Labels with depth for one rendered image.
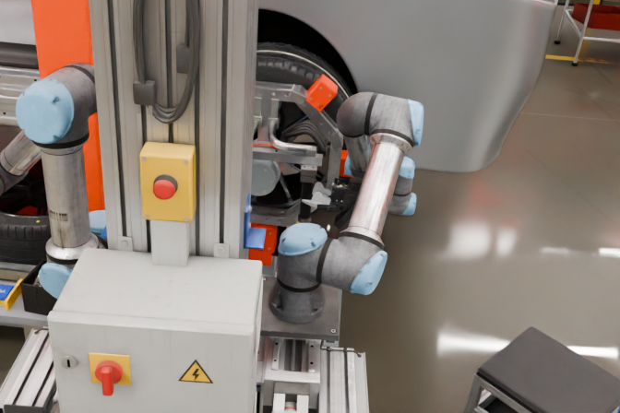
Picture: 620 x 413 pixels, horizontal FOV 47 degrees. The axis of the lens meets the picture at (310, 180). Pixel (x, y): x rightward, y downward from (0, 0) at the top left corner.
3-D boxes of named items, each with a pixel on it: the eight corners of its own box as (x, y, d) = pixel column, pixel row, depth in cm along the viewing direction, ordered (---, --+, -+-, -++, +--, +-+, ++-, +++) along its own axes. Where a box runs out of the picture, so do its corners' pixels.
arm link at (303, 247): (286, 255, 189) (289, 213, 182) (334, 268, 186) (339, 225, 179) (268, 281, 179) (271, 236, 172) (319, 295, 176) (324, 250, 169)
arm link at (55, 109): (116, 277, 175) (101, 69, 148) (83, 314, 163) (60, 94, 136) (72, 266, 178) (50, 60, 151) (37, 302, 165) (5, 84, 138)
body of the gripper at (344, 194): (332, 177, 232) (369, 181, 232) (329, 199, 236) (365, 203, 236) (331, 188, 225) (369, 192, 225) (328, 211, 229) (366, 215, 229)
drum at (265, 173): (284, 171, 258) (286, 135, 251) (277, 200, 240) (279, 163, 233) (245, 166, 259) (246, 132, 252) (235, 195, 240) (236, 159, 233)
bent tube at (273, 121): (319, 132, 243) (321, 103, 238) (315, 158, 226) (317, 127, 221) (268, 126, 243) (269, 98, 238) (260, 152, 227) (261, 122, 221)
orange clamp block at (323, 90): (321, 103, 246) (338, 86, 242) (319, 112, 239) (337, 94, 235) (305, 91, 244) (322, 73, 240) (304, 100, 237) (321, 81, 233)
